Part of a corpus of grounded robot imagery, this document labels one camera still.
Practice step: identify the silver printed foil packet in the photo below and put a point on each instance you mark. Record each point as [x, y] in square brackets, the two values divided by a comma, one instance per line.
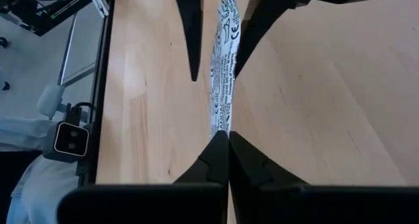
[224, 70]

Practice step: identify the black equipment rack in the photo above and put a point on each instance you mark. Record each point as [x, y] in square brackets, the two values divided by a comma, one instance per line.
[32, 11]

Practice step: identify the white plastic part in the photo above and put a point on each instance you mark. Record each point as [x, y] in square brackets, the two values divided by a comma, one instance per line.
[50, 99]

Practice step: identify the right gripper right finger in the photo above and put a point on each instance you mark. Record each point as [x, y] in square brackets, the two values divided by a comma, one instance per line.
[294, 204]

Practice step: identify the table-level camera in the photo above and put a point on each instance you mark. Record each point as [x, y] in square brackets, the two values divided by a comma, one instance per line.
[71, 140]

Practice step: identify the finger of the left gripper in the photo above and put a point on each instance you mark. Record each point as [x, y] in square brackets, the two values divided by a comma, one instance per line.
[262, 17]
[191, 27]

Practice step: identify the person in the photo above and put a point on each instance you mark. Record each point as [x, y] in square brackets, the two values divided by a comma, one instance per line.
[32, 191]

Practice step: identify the silver aluminium bar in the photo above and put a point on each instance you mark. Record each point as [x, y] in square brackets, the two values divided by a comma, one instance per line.
[98, 1]

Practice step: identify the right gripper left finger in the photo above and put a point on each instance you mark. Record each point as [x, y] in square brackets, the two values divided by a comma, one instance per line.
[147, 204]

